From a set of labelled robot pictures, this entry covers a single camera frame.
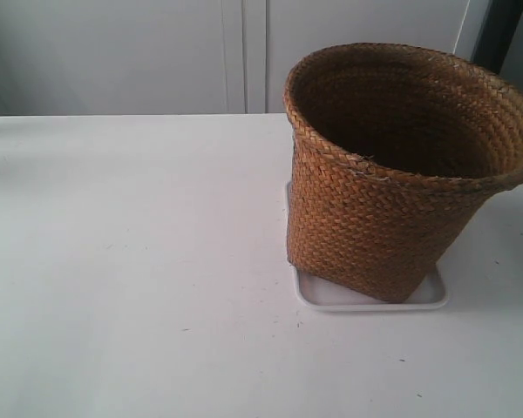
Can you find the white cabinet doors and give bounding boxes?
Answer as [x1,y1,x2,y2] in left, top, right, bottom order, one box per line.
[0,0,488,115]

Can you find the white rectangular plastic tray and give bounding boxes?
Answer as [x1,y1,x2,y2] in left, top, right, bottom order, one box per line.
[285,180,448,314]

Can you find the dark vertical post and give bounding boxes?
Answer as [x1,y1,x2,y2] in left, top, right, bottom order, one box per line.
[471,0,523,74]

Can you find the brown woven wicker basket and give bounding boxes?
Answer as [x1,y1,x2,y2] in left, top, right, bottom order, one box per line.
[283,43,523,303]

